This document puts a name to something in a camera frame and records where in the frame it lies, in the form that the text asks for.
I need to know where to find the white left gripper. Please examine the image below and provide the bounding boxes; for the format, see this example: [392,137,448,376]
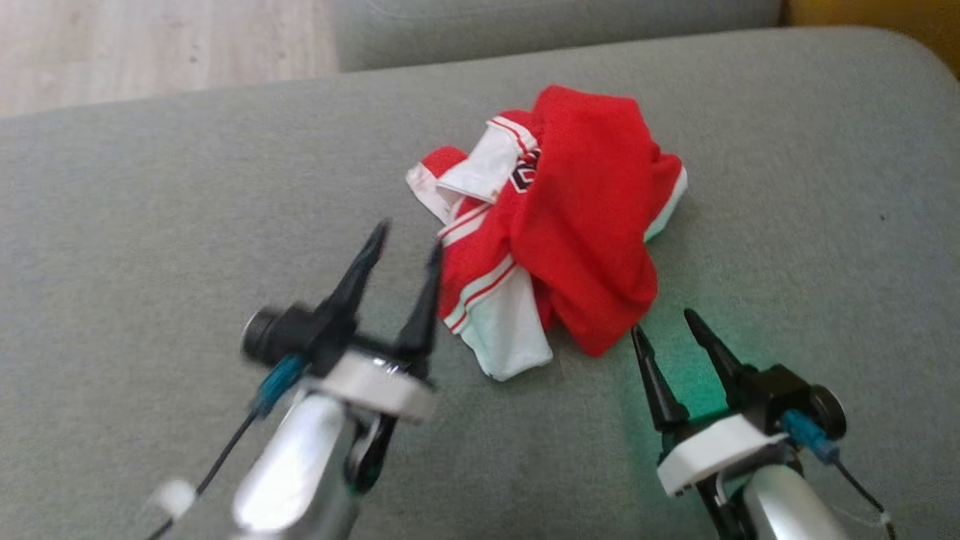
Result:
[304,219,445,427]

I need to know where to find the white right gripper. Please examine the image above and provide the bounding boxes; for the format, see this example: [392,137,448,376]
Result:
[631,307,790,498]

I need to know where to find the red mesh shorts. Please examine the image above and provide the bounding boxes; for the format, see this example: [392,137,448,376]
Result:
[510,85,689,358]

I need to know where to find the large grey sofa chaise cushion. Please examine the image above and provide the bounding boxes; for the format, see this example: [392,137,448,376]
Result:
[0,26,960,540]

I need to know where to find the grey sofa seat cushion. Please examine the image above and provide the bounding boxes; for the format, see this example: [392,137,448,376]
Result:
[332,0,785,74]

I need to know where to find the large yellow sofa back cushion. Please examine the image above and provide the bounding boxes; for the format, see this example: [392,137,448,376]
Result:
[781,0,960,80]

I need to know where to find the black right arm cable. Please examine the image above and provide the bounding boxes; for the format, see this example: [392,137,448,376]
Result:
[780,411,899,540]

